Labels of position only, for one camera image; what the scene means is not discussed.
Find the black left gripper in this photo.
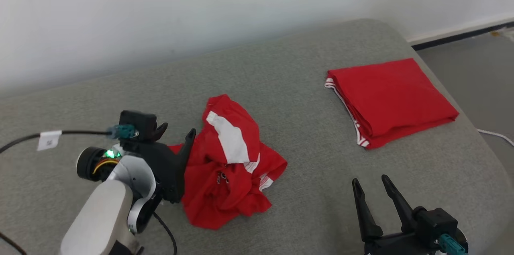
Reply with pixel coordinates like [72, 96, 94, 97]
[122, 123, 197, 204]

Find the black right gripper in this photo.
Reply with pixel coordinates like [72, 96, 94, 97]
[352, 174, 443, 255]

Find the red garment with white band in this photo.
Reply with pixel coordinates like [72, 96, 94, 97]
[168, 94, 288, 230]

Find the red jersey with number print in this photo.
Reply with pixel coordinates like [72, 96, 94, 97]
[324, 58, 459, 150]

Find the white and black baseboard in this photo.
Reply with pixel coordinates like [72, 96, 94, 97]
[407, 17, 514, 51]

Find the thin black cable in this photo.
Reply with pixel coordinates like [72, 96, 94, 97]
[152, 210, 178, 255]

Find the black cable with white tag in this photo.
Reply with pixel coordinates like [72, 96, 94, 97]
[0, 129, 121, 154]

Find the white cable on floor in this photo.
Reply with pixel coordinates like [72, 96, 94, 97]
[477, 128, 514, 147]

